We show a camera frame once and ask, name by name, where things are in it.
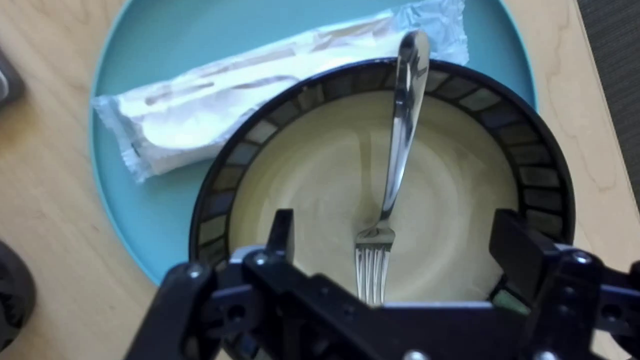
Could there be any white wrapped cutlery packet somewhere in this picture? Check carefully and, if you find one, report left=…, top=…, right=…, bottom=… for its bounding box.
left=91, top=0, right=469, bottom=185

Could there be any cream bowl with dark rim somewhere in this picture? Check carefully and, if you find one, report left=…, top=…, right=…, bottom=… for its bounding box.
left=185, top=56, right=578, bottom=315

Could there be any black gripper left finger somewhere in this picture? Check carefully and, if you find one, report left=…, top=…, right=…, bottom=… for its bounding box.
left=264, top=205, right=297, bottom=266

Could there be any teal round plate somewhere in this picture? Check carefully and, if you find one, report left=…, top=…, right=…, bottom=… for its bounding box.
left=88, top=0, right=539, bottom=287

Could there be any black ribbed mug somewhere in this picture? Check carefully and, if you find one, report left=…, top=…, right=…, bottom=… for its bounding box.
left=0, top=238, right=39, bottom=354

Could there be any silver metal fork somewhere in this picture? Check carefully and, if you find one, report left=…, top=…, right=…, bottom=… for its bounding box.
left=351, top=28, right=434, bottom=307

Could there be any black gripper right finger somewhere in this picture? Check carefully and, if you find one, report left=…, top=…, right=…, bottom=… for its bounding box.
left=487, top=205, right=559, bottom=310

